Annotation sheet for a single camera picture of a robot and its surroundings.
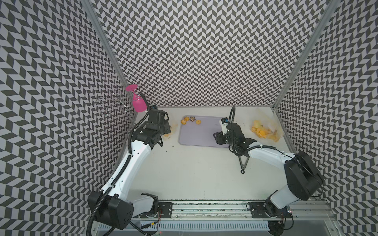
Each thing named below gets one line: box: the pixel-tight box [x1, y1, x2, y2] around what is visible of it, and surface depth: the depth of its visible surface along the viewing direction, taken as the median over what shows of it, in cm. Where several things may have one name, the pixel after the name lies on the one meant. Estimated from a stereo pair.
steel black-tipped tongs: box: [238, 155, 251, 175], surface depth 88 cm
